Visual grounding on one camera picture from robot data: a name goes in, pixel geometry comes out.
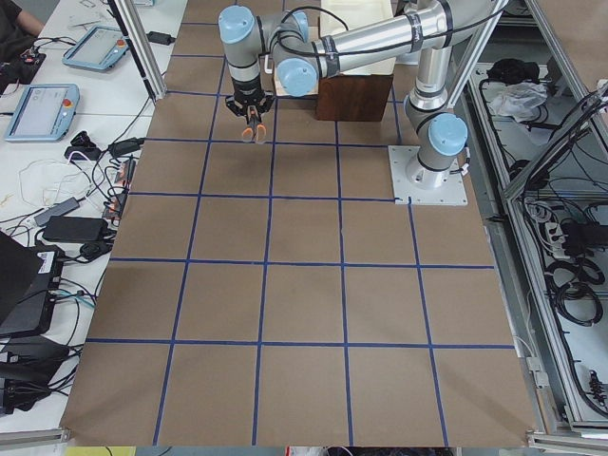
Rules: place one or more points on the cream plastic tray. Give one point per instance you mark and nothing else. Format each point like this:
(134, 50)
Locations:
(352, 40)

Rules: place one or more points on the aluminium frame post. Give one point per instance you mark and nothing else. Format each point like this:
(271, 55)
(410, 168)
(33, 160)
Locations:
(131, 26)

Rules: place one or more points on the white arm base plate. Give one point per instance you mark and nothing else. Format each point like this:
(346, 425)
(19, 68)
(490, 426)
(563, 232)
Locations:
(413, 184)

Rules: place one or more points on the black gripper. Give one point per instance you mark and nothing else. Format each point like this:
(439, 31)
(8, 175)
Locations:
(246, 91)

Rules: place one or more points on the black power adapter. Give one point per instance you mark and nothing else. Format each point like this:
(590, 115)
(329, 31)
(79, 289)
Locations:
(74, 229)

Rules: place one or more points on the black laptop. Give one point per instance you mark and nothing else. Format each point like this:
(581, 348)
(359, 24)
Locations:
(29, 275)

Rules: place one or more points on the upper blue teach pendant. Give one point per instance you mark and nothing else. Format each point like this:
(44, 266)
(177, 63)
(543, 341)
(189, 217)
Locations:
(100, 49)

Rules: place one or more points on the dark wooden drawer cabinet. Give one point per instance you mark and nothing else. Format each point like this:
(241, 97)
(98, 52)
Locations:
(353, 98)

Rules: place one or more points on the lower blue teach pendant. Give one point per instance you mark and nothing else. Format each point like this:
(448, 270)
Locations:
(44, 113)

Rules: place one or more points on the blue teach pendant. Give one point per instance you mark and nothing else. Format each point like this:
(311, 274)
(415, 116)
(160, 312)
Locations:
(44, 113)
(100, 49)

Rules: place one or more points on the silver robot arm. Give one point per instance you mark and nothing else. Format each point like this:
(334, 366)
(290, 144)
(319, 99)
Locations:
(430, 30)

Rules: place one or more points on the white crumpled cloth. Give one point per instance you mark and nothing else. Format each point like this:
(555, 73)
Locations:
(520, 101)

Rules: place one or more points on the orange grey scissors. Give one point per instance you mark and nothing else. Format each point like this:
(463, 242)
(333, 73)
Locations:
(254, 135)

